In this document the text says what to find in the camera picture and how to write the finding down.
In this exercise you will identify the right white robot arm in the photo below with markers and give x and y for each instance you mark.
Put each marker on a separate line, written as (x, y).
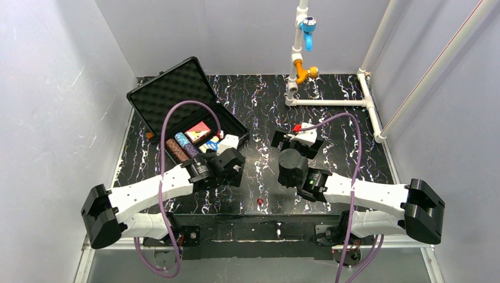
(415, 210)

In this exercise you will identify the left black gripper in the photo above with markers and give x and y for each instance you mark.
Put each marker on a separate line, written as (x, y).
(233, 164)

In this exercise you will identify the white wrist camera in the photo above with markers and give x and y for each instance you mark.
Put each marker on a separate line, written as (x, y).
(228, 142)
(304, 133)

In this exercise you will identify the blue playing card box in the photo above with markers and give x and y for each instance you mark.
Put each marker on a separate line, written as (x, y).
(211, 144)

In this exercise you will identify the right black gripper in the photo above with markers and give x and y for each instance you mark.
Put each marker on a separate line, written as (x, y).
(298, 144)

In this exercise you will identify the orange pipe fitting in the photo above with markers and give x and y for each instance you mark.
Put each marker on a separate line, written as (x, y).
(303, 74)

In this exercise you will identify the red playing card box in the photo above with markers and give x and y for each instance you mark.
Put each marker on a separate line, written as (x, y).
(198, 132)

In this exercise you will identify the black foam-lined poker case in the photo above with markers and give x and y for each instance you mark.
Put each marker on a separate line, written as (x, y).
(185, 81)

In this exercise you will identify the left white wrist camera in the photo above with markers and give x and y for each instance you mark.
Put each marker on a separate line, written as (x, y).
(228, 142)

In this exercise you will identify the purple poker chip stack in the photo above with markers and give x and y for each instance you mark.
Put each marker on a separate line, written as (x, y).
(191, 150)

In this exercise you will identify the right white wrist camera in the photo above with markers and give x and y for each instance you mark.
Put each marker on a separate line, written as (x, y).
(304, 133)

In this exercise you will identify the orange black poker chip stack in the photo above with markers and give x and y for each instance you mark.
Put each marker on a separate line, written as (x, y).
(177, 152)

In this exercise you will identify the light blue poker chip stack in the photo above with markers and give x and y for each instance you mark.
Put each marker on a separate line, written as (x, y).
(182, 140)

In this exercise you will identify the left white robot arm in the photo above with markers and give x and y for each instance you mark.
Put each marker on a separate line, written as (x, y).
(112, 214)

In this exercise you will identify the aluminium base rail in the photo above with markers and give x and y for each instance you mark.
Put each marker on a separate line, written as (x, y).
(399, 260)

